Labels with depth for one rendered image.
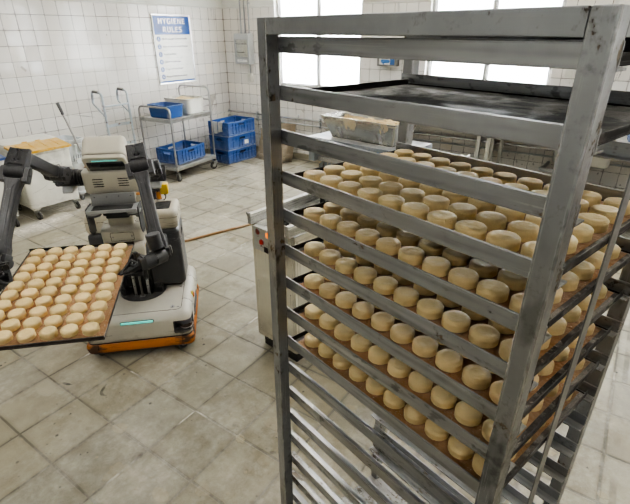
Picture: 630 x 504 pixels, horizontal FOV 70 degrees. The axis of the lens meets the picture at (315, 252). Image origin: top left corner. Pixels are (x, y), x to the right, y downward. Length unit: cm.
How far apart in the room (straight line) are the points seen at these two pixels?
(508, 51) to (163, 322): 252
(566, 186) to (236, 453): 203
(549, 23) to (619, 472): 229
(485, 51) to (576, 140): 17
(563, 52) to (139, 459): 228
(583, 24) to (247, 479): 207
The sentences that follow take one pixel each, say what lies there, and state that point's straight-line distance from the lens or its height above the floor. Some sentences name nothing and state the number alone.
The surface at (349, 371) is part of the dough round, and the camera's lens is 113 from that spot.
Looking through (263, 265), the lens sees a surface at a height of 59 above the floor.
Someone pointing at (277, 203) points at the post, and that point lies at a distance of 104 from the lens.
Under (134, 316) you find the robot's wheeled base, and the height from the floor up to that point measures 28.
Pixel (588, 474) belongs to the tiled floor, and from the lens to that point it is 259.
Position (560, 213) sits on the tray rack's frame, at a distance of 62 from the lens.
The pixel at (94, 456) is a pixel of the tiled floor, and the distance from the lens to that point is 255.
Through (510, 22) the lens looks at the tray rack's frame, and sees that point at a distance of 63.
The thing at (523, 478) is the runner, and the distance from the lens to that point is 152.
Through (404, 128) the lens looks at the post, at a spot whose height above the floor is 156.
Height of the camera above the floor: 180
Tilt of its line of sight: 26 degrees down
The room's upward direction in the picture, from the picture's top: straight up
